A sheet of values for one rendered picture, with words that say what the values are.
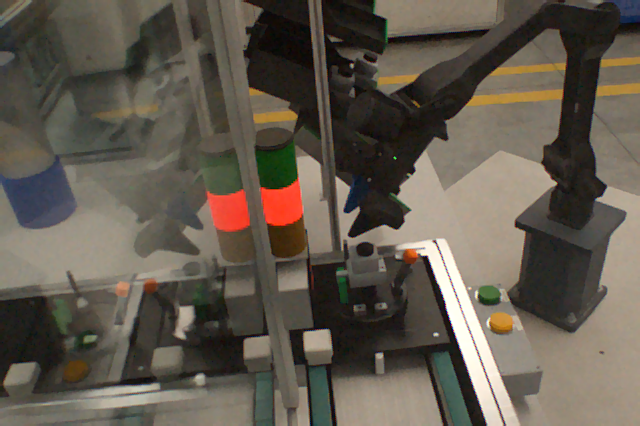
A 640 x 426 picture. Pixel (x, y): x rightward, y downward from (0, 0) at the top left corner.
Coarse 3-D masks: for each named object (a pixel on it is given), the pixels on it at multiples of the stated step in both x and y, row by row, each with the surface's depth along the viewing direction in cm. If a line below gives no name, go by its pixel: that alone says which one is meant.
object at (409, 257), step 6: (408, 252) 103; (414, 252) 104; (396, 258) 103; (402, 258) 104; (408, 258) 103; (414, 258) 103; (402, 264) 105; (408, 264) 104; (402, 270) 105; (408, 270) 105; (396, 276) 107; (402, 276) 106; (396, 282) 106; (402, 282) 106
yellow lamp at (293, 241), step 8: (272, 224) 73; (288, 224) 72; (296, 224) 73; (304, 224) 75; (272, 232) 73; (280, 232) 73; (288, 232) 73; (296, 232) 73; (304, 232) 75; (272, 240) 74; (280, 240) 73; (288, 240) 74; (296, 240) 74; (304, 240) 76; (272, 248) 75; (280, 248) 74; (288, 248) 74; (296, 248) 75; (304, 248) 76; (280, 256) 75; (288, 256) 75
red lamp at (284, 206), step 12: (264, 192) 70; (276, 192) 69; (288, 192) 70; (300, 192) 72; (264, 204) 71; (276, 204) 70; (288, 204) 71; (300, 204) 73; (276, 216) 71; (288, 216) 72; (300, 216) 73
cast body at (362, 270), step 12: (360, 252) 101; (372, 252) 102; (348, 264) 105; (360, 264) 101; (372, 264) 102; (336, 276) 105; (348, 276) 105; (360, 276) 103; (372, 276) 103; (384, 276) 103
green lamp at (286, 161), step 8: (256, 152) 67; (264, 152) 67; (272, 152) 67; (280, 152) 67; (288, 152) 67; (256, 160) 68; (264, 160) 67; (272, 160) 67; (280, 160) 67; (288, 160) 68; (296, 160) 70; (264, 168) 68; (272, 168) 68; (280, 168) 68; (288, 168) 68; (296, 168) 70; (264, 176) 69; (272, 176) 68; (280, 176) 68; (288, 176) 69; (296, 176) 70; (264, 184) 69; (272, 184) 69; (280, 184) 69; (288, 184) 69
